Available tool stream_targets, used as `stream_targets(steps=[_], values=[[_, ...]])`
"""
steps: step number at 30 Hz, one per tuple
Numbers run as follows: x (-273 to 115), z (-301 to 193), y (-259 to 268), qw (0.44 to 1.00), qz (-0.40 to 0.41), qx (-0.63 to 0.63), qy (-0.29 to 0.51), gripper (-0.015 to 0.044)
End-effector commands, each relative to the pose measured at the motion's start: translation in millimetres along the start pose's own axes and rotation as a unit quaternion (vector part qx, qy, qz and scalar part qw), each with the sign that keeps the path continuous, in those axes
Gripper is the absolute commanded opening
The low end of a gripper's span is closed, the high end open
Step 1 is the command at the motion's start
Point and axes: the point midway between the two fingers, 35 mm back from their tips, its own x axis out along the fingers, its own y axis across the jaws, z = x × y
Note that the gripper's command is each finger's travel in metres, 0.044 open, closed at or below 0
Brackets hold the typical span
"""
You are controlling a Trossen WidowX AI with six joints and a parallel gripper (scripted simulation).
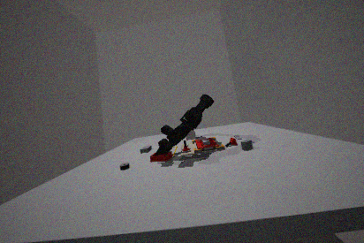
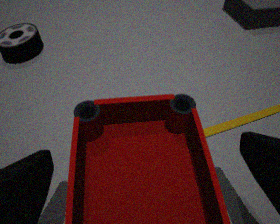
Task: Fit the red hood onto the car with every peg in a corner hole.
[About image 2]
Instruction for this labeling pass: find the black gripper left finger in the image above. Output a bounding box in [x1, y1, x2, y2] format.
[0, 149, 54, 224]

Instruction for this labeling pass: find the black toy tyre with grey hub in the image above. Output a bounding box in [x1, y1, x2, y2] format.
[0, 23, 44, 63]

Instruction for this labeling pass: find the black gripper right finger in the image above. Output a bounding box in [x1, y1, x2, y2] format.
[239, 132, 280, 216]

